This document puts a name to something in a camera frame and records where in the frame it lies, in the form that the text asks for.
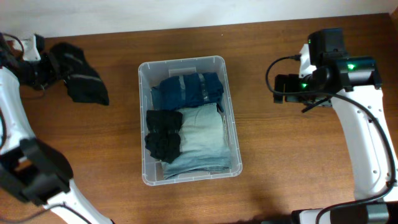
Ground clear plastic storage bin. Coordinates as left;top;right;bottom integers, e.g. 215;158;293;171
138;55;243;186

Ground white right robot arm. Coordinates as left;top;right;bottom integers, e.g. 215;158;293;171
269;57;397;223

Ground light blue jeans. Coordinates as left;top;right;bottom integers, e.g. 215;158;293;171
162;103;231;179

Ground teal taped cloth bundle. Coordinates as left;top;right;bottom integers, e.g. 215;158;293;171
151;72;224;111

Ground black garment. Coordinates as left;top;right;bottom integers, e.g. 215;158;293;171
145;110;183;164
50;42;109;106

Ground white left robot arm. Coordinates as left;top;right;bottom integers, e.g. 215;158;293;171
1;45;112;223

